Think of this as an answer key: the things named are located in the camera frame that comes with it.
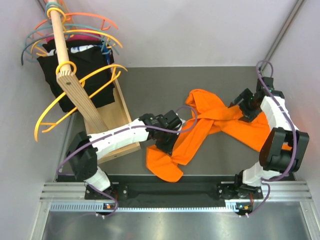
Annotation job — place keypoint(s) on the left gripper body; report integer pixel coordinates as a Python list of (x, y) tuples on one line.
[(166, 142)]

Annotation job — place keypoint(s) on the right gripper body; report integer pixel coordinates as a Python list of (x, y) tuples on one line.
[(249, 109)]

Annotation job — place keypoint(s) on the orange trousers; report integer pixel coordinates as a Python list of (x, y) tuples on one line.
[(212, 116)]

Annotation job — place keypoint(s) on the yellow hanger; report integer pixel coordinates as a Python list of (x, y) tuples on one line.
[(72, 29), (82, 82)]

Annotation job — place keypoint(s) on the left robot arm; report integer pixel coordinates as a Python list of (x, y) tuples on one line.
[(86, 150)]

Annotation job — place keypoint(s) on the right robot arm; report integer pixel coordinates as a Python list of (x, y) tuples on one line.
[(285, 146)]

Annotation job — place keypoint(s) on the orange hanger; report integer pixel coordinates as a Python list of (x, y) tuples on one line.
[(67, 21)]

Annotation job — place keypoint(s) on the wooden rack base tray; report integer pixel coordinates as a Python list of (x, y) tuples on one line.
[(116, 115)]

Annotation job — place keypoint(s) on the wooden rack pole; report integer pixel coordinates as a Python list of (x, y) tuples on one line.
[(67, 79)]

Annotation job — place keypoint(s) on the black hanging garment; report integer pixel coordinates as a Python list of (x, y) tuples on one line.
[(87, 59)]

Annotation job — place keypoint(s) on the blue hanging garment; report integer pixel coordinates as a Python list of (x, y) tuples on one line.
[(107, 53)]

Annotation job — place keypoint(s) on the corner aluminium profile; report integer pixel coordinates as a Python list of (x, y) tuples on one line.
[(289, 20)]

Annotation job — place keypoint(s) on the pink hanging garment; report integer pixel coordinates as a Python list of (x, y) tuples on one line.
[(84, 36)]

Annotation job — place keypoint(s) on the aluminium frame rail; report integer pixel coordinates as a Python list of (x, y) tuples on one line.
[(196, 208)]

